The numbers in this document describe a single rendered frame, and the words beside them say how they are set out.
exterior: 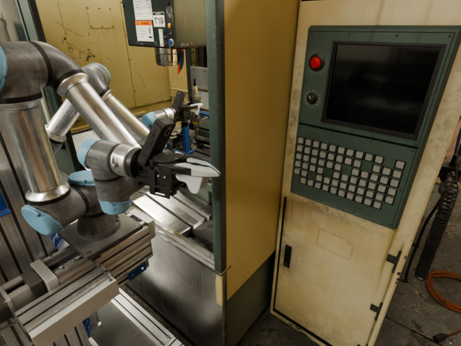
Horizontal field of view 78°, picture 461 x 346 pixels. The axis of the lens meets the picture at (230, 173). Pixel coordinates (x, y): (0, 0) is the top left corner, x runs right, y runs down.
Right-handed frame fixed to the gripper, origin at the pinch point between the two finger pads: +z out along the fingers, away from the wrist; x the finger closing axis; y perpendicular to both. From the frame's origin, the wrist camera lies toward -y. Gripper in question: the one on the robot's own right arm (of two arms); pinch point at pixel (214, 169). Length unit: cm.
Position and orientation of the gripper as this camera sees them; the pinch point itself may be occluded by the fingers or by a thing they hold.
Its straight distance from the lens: 58.2
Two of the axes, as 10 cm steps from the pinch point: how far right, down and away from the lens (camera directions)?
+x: -4.0, 2.9, -8.7
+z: 9.1, 1.9, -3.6
